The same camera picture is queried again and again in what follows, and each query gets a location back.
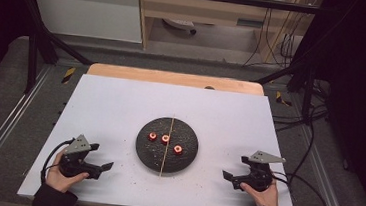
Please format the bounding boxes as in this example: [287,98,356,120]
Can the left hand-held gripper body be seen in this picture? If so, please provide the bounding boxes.
[58,133,106,181]

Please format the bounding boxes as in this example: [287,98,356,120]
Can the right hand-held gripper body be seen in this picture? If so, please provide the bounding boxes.
[231,149,287,195]

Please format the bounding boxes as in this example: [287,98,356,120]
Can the white board sheet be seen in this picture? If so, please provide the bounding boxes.
[16,68,309,206]

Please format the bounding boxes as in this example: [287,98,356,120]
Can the right hand-held gripper black cable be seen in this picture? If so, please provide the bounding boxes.
[267,170,333,206]

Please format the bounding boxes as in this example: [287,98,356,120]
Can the left hand-held gripper black cable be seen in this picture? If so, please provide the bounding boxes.
[39,136,75,188]

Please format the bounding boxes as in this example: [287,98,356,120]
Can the white cabinet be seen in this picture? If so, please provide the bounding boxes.
[25,0,147,44]

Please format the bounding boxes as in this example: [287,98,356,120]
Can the hand-held gripper black cable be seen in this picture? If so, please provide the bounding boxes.
[267,170,333,206]
[39,136,75,188]

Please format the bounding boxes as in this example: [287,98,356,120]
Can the black floor cables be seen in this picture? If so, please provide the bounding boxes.
[269,75,334,138]

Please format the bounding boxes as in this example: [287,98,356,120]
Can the light wooden desk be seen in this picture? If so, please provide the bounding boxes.
[131,0,316,67]

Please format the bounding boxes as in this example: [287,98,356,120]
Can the person's left hand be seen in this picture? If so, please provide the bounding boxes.
[44,148,92,195]

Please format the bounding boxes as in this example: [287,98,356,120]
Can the grey chair base with caster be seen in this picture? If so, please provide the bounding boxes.
[160,17,198,36]

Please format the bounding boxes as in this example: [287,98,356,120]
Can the wooden table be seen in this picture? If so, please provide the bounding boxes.
[86,62,266,97]

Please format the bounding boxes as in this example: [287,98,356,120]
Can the person's right hand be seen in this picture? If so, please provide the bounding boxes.
[237,175,282,206]

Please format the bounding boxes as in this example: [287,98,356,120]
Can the bundle of hanging black cables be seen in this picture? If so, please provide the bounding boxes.
[241,4,303,73]

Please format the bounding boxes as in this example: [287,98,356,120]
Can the thin bamboo skewer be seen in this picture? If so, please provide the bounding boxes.
[158,113,176,178]

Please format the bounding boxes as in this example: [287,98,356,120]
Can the round black speckled plate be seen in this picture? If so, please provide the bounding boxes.
[133,113,202,176]

